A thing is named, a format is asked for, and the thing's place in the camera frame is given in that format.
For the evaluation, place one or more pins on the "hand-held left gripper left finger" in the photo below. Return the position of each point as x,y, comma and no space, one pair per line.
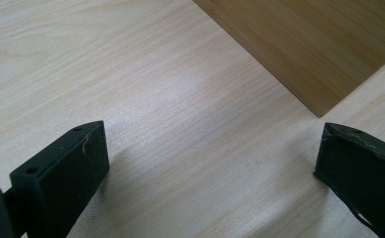
61,178

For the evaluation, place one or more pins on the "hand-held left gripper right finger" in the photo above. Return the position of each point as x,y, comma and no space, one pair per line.
362,175

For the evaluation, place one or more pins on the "brown wooden board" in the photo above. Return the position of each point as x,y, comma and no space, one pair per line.
313,46

